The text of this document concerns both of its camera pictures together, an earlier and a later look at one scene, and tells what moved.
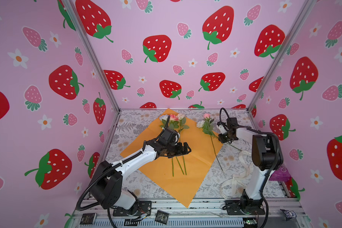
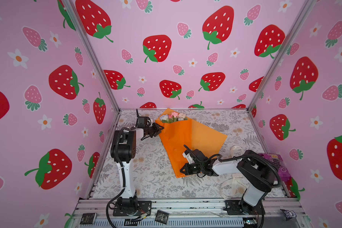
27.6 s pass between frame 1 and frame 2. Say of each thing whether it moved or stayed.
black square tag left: stayed
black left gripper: moved
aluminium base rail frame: stayed
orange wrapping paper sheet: moved
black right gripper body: moved
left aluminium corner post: stayed
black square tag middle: stayed
